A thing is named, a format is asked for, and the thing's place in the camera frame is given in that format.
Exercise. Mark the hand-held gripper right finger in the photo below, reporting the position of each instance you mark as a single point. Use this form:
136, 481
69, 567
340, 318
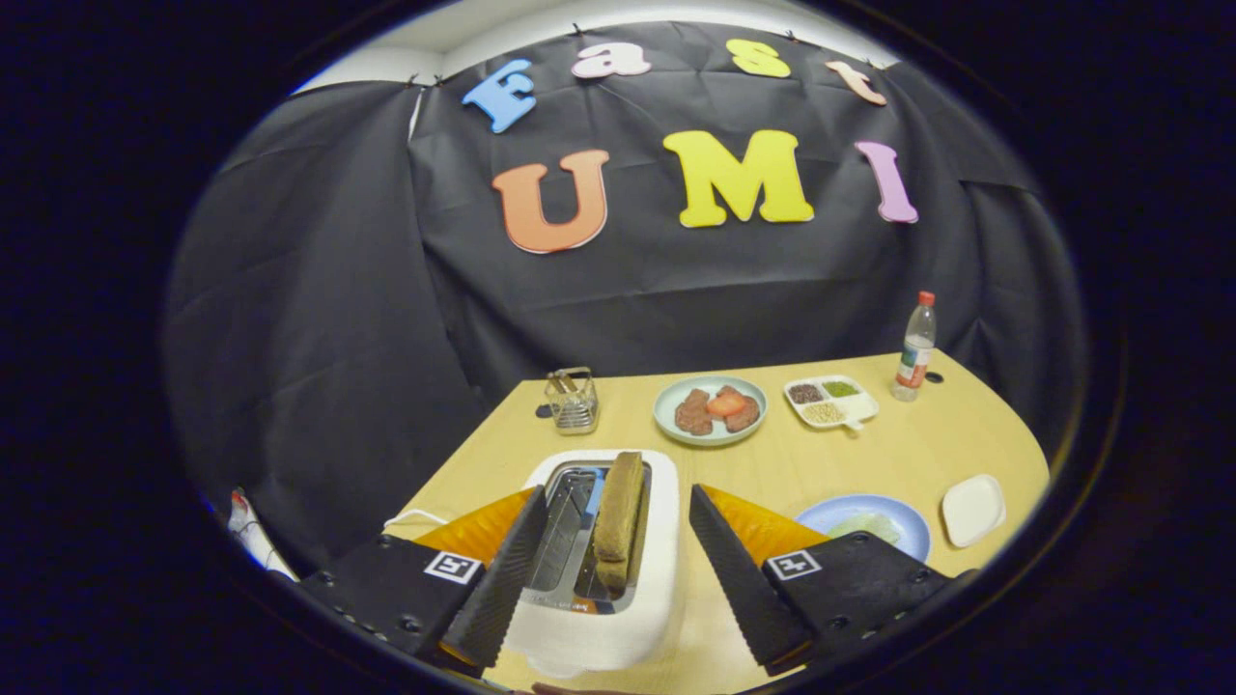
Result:
739, 589

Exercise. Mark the red tomato slice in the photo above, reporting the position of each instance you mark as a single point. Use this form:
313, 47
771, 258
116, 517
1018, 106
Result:
726, 403

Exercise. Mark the white divided grain dish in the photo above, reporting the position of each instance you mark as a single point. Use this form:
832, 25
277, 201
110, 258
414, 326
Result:
859, 410

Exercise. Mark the black backdrop cloth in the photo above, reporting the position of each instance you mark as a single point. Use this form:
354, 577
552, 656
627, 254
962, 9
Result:
338, 338

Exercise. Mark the toasted brown bread slice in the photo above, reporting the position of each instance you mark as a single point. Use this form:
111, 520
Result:
618, 512

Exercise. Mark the pale green plate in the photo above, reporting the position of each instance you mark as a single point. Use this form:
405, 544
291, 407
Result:
666, 396

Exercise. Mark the clear red-capped water bottle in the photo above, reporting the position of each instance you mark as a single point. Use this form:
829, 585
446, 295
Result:
912, 362

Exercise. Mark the blue plate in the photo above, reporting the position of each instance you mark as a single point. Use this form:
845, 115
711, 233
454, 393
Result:
908, 536

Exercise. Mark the green lettuce leaf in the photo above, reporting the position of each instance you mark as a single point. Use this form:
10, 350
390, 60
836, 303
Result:
864, 526

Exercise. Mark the white toaster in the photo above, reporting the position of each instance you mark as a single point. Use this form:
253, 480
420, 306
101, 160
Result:
666, 541

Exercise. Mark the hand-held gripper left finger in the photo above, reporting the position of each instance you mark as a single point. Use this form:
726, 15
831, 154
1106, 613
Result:
497, 589

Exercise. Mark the white and red object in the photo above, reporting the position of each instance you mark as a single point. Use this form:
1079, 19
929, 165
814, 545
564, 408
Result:
253, 531

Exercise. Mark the small white plate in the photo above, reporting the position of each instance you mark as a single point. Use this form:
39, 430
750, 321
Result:
973, 512

